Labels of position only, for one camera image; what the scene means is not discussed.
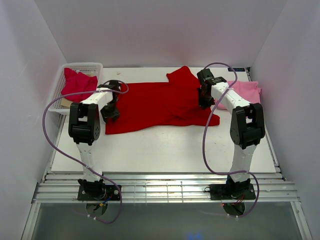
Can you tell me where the crimson shirt in basket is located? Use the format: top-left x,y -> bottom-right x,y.
61,68 -> 98,96

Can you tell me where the red t shirt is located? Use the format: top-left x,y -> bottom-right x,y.
105,66 -> 220,135

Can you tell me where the beige cloth in basket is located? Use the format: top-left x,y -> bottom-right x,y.
60,97 -> 73,109

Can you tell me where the folded pink t shirt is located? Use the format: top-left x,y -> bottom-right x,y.
216,80 -> 263,111

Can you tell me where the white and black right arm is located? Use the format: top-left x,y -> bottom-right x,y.
197,68 -> 266,200

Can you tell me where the white plastic basket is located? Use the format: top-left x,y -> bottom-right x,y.
48,62 -> 103,115

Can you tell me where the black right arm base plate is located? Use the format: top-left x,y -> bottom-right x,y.
208,183 -> 256,200

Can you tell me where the blue label on table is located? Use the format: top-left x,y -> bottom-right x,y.
227,67 -> 246,72

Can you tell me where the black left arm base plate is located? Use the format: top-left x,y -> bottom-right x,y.
76,185 -> 120,202

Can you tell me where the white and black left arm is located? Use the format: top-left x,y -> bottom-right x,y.
68,80 -> 122,201

